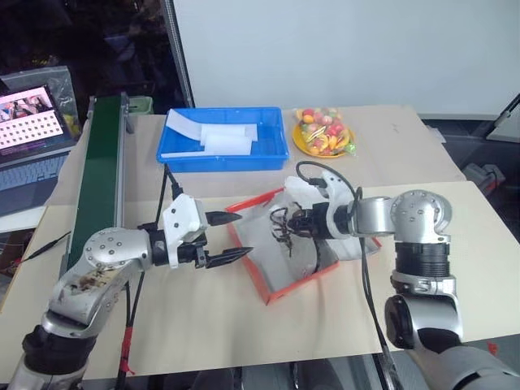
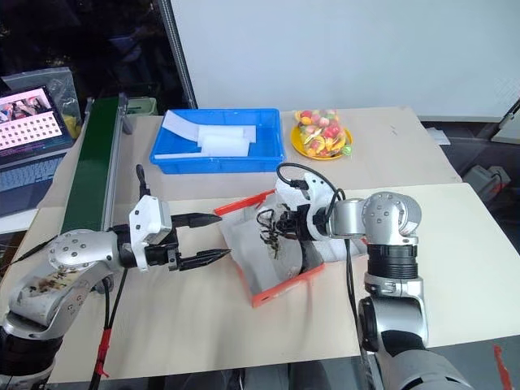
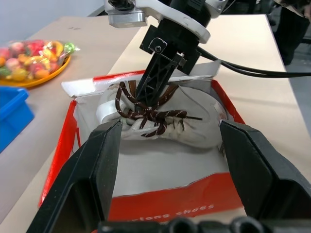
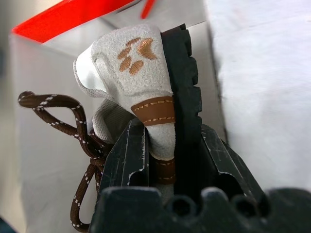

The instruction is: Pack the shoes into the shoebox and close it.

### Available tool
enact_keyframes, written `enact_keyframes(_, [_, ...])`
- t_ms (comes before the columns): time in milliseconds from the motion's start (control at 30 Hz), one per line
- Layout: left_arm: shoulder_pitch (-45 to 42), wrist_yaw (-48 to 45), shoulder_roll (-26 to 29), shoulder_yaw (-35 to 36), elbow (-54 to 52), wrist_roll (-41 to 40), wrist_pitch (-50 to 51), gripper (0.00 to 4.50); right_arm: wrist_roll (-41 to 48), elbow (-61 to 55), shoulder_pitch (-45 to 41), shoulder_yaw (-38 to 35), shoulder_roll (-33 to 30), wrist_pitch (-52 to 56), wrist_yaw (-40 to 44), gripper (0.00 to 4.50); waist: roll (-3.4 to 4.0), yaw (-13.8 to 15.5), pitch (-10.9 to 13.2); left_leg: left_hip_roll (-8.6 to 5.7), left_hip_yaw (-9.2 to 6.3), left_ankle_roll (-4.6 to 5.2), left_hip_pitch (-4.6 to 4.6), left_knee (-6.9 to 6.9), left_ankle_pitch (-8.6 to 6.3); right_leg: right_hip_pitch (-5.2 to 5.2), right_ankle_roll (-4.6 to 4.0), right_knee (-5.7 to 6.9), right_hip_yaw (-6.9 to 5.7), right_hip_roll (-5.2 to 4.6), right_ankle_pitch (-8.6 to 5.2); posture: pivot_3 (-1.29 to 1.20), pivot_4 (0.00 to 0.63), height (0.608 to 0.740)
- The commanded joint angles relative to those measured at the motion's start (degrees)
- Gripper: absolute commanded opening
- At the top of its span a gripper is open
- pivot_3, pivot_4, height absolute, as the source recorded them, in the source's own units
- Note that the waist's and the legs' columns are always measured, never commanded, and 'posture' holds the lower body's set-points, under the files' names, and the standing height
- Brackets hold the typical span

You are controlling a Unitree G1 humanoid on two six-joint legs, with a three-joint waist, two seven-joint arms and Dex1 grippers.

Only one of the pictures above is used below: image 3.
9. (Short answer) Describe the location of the lattice finger of the black right gripper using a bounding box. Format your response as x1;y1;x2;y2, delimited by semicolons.
134;53;175;107

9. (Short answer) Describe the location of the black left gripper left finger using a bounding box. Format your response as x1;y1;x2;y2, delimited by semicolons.
26;120;123;233

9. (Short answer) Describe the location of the person in dark clothing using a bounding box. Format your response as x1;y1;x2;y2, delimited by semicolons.
274;0;311;66

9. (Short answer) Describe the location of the red and white shoebox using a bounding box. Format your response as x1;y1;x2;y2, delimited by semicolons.
38;60;246;223

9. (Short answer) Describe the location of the white shoe with brown laces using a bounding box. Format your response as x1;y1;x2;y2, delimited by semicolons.
96;81;228;149

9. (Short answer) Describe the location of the yellow plastic plate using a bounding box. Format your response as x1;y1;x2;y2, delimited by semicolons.
0;54;72;89

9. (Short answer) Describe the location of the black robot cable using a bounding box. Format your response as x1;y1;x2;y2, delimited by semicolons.
195;47;311;76
199;53;311;79

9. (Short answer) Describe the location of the hidden finger of the black right gripper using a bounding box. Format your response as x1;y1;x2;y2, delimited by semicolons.
167;54;187;84

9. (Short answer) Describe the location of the blue plastic bin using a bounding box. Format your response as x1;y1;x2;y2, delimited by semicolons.
0;85;35;154

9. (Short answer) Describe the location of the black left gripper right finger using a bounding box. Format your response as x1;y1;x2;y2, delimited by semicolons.
218;119;311;233

